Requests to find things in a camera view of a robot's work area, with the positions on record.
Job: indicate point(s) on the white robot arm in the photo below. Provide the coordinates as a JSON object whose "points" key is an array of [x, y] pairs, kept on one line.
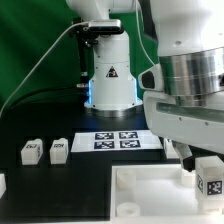
{"points": [[184, 92]]}

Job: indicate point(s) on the white square tabletop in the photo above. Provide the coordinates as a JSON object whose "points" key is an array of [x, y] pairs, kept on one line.
{"points": [[156, 194]]}

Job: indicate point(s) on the white block left edge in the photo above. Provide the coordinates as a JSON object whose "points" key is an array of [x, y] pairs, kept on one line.
{"points": [[2, 185]]}

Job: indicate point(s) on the white sheet with markers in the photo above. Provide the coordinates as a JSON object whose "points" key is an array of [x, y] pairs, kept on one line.
{"points": [[115, 141]]}

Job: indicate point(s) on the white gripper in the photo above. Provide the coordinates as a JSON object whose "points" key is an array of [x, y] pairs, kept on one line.
{"points": [[202, 127]]}

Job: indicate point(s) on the silver camera on stand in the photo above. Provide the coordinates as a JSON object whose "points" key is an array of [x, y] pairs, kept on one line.
{"points": [[105, 26]]}

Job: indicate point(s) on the black camera stand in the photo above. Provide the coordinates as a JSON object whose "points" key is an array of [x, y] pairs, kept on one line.
{"points": [[85, 40]]}

